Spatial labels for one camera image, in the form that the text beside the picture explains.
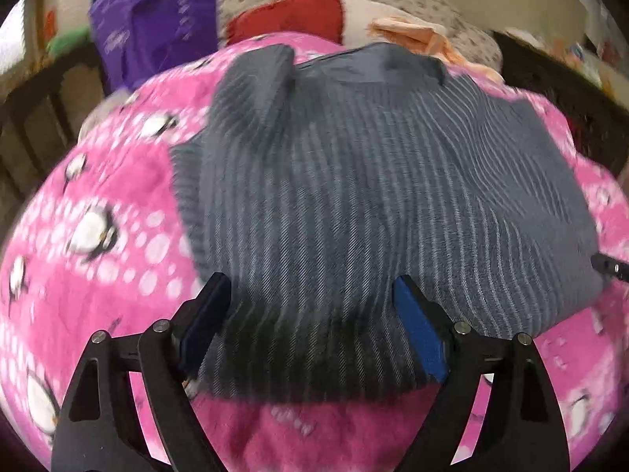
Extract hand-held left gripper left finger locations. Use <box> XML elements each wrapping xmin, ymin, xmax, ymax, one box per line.
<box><xmin>50</xmin><ymin>271</ymin><xmax>232</xmax><ymax>472</ymax></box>

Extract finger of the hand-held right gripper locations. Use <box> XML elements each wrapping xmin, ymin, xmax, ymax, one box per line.
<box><xmin>591</xmin><ymin>252</ymin><xmax>629</xmax><ymax>283</ymax></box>

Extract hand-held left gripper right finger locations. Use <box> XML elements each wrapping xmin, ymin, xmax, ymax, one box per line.
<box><xmin>393</xmin><ymin>275</ymin><xmax>571</xmax><ymax>472</ymax></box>

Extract grey striped jacket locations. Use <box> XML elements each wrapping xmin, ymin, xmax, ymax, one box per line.
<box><xmin>169</xmin><ymin>42</ymin><xmax>607</xmax><ymax>399</ymax></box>

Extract pink penguin print blanket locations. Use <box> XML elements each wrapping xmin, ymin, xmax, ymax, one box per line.
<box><xmin>0</xmin><ymin>32</ymin><xmax>629</xmax><ymax>472</ymax></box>

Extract dark carved wooden headboard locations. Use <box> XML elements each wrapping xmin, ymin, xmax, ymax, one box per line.
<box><xmin>491</xmin><ymin>29</ymin><xmax>629</xmax><ymax>178</ymax></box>

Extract dark wooden railing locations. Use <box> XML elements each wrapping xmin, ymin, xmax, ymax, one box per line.
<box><xmin>0</xmin><ymin>44</ymin><xmax>111</xmax><ymax>207</ymax></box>

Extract orange fringed scarf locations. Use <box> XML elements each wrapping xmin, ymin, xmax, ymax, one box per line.
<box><xmin>368</xmin><ymin>16</ymin><xmax>504</xmax><ymax>82</ymax></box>

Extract purple bag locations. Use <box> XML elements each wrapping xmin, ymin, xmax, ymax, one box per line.
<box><xmin>88</xmin><ymin>0</ymin><xmax>219</xmax><ymax>92</ymax></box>

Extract green cloth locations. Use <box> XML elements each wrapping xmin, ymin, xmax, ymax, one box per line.
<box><xmin>46</xmin><ymin>29</ymin><xmax>94</xmax><ymax>56</ymax></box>

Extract white cloth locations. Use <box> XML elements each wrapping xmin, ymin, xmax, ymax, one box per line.
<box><xmin>341</xmin><ymin>0</ymin><xmax>423</xmax><ymax>42</ymax></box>

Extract red cloth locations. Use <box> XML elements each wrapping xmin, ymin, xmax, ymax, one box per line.
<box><xmin>226</xmin><ymin>0</ymin><xmax>345</xmax><ymax>45</ymax></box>

